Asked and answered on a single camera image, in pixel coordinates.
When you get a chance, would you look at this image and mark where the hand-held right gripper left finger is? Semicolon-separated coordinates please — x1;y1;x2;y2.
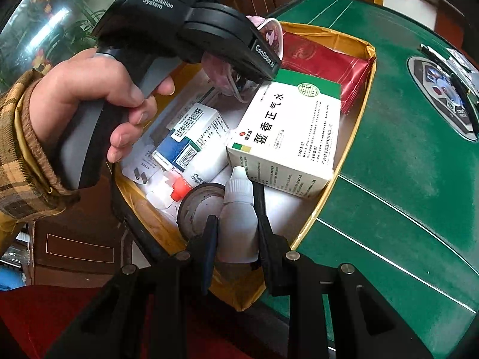
45;215;219;359

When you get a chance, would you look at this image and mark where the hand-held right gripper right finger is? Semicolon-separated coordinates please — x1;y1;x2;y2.
251;181;435;359

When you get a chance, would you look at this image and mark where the small white dropper bottle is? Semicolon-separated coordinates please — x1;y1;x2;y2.
217;166;260;264

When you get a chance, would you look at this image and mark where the grey tape roll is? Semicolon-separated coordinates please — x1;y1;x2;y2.
176;183;227;242

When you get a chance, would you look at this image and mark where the white bottle with orange cap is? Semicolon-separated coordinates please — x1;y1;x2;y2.
170;146;230;200

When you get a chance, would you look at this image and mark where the pink clear plastic container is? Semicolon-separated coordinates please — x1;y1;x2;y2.
202;16;285;103

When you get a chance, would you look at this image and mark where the green and white medicine box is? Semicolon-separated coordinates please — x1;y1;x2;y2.
226;69;343;200

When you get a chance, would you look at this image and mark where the blue and white medicine box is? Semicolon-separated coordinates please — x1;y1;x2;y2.
151;136;210;171

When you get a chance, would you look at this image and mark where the yellow-taped cardboard box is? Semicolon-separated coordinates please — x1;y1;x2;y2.
112;20;377;313

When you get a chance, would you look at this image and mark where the red foil packet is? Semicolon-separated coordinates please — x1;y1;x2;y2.
281;32;377;116

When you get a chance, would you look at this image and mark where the person's left forearm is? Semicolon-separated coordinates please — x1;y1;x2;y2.
0;69;81;255

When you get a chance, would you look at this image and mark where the person's left hand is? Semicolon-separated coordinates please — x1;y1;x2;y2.
30;48;176;164

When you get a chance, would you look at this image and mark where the clear blister pack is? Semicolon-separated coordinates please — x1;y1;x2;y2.
122;150;176;210

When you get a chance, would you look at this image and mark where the white barcode medicine box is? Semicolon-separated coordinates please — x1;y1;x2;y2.
168;107;231;146

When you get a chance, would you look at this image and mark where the person's red clothing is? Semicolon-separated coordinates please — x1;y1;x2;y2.
0;284;158;359

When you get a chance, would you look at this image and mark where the blue object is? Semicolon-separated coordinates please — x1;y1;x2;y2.
0;264;25;290

